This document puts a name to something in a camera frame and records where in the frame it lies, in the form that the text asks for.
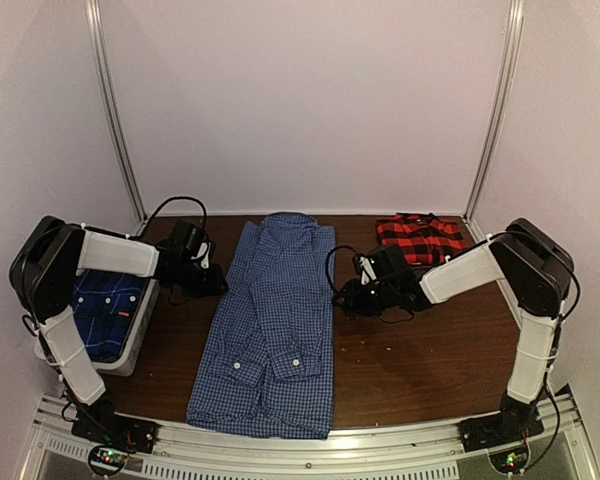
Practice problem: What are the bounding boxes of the right aluminium frame post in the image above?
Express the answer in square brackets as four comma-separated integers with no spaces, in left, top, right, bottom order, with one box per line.
[463,0,525,224]

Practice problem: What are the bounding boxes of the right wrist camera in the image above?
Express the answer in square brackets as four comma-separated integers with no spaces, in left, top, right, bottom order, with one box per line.
[354,254,377,285]

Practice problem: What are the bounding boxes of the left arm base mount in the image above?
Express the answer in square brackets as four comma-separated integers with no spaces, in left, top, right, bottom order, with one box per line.
[67,390,159,454]

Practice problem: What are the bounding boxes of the blue small-check long sleeve shirt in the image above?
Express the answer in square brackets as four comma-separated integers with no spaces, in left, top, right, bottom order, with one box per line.
[186,212,335,440]

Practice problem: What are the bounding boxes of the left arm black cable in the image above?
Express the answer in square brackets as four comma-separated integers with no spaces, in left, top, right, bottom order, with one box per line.
[139,196,209,236]

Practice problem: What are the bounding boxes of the white plastic laundry basket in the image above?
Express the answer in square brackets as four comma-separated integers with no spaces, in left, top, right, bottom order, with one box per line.
[33,277,161,377]

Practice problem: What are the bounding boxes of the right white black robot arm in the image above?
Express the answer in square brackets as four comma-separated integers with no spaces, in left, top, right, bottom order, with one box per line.
[332,218,580,442]

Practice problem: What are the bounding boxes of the dark blue plaid shirt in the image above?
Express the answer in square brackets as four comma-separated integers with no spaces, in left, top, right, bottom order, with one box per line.
[71,270,149,363]

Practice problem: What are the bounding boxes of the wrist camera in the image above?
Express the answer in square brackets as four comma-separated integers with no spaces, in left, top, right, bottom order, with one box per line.
[354,254,377,285]
[191,240,215,269]

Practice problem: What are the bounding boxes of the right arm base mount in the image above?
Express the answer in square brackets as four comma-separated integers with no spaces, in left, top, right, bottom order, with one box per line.
[458,393,544,453]

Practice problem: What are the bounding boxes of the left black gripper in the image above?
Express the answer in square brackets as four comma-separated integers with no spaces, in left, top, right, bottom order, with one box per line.
[169,260,229,299]

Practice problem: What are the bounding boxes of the left aluminium frame post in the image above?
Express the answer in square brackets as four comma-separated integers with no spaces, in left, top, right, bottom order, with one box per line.
[84,0,147,223]

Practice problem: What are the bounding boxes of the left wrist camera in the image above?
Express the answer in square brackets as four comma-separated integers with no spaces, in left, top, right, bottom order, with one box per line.
[191,240,215,269]

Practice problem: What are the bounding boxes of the red black plaid shirt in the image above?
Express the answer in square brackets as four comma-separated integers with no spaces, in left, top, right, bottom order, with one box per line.
[375,213,469,267]

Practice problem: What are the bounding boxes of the aluminium frame post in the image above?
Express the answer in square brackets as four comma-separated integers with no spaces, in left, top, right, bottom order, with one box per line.
[84,0,147,223]
[463,0,525,224]

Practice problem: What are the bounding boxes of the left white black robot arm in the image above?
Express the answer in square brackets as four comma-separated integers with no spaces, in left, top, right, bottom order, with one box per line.
[9,216,228,406]

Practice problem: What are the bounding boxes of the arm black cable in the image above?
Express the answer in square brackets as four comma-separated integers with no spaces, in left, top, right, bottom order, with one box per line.
[325,243,361,296]
[139,196,209,236]

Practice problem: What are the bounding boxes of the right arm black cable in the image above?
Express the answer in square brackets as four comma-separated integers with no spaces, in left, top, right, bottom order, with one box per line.
[325,243,361,296]

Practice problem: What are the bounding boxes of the front aluminium frame rail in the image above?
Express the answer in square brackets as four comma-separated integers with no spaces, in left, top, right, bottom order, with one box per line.
[19,394,594,480]

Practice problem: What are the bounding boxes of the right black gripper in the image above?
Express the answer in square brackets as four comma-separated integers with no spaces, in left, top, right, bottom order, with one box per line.
[332,278,397,317]

